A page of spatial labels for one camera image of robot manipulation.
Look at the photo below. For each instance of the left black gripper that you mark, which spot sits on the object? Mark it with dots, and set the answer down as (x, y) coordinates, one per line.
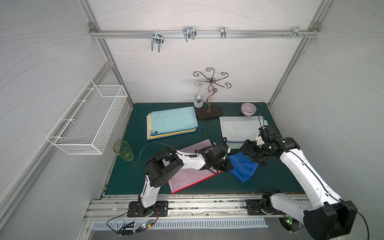
(218, 162)

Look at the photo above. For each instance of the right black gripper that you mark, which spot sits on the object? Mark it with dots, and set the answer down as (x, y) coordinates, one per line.
(252, 150)

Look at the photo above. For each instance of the blue microfibre cloth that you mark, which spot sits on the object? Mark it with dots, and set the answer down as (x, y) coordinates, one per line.
(243, 167)

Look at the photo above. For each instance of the pink mesh document bag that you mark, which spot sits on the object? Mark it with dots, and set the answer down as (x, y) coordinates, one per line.
(186, 178)

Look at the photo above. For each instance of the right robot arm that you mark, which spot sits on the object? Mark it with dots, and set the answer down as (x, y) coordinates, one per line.
(326, 215)

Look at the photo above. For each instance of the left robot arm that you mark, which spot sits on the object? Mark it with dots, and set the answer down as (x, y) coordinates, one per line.
(163, 166)

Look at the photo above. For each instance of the light blue document bag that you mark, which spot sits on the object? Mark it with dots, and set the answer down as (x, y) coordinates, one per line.
(173, 120)

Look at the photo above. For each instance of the yellow mesh document bag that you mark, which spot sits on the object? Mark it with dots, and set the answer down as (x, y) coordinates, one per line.
(153, 137)

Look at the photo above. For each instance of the metal scroll glass rack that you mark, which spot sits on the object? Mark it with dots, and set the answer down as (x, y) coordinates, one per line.
(211, 111)

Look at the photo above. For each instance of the pink ceramic bowl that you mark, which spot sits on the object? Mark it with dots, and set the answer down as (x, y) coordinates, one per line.
(248, 109)

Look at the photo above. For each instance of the wine glass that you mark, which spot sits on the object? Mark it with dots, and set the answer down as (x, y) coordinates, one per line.
(198, 98)

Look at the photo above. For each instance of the green plastic cup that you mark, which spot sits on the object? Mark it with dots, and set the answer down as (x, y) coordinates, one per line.
(123, 150)

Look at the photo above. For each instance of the metal hook clip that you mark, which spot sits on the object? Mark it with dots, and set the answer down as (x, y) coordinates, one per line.
(158, 40)
(296, 34)
(223, 32)
(189, 33)

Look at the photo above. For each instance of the white vent strip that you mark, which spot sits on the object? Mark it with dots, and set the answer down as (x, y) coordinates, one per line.
(176, 224)

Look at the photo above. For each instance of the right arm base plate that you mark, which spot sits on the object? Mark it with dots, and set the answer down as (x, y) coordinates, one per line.
(258, 207)

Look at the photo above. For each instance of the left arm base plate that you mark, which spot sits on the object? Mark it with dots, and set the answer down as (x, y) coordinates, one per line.
(136, 209)

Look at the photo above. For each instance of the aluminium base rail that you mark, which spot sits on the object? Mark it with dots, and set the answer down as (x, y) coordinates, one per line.
(208, 206)

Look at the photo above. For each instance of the aluminium cross rail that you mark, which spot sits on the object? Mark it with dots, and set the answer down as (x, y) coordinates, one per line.
(201, 34)

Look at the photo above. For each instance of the white wire basket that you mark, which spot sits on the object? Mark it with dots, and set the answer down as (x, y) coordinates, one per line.
(86, 126)

